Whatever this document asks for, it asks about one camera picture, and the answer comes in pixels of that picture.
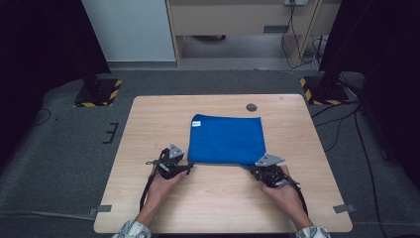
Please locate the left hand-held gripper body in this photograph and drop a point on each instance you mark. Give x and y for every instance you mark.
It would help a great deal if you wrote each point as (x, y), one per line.
(170, 163)

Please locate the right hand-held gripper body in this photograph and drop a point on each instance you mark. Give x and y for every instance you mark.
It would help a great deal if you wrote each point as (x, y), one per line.
(272, 173)

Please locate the blue cloth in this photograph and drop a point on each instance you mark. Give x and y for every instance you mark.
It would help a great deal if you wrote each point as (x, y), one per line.
(228, 139)

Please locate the person's right hand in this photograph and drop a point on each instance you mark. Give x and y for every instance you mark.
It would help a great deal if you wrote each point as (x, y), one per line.
(287, 198)

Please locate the person's left hand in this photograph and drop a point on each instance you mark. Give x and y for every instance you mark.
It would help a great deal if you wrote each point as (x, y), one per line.
(160, 193)

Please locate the grey round table grommet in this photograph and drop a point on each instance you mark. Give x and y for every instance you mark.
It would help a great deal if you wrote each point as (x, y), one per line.
(251, 107)

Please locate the black floor tape mark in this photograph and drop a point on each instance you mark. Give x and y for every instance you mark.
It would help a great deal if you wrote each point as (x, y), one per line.
(112, 134)

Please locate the grey tape piece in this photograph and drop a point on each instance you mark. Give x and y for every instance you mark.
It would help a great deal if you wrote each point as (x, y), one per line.
(100, 209)
(345, 208)

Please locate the black stand with striped base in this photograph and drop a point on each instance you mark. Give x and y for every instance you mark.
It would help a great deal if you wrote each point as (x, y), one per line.
(97, 94)
(325, 92)

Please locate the white panel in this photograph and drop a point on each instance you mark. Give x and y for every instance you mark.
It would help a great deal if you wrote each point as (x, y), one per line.
(132, 29)

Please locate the light wooden cabinet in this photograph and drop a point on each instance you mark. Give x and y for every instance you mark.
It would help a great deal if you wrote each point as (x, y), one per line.
(231, 18)

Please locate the dark curtain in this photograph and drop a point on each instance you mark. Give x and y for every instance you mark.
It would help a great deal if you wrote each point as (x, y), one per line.
(39, 49)
(386, 66)

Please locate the white power strip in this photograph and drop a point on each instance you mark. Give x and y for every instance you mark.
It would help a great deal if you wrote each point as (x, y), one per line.
(296, 2)

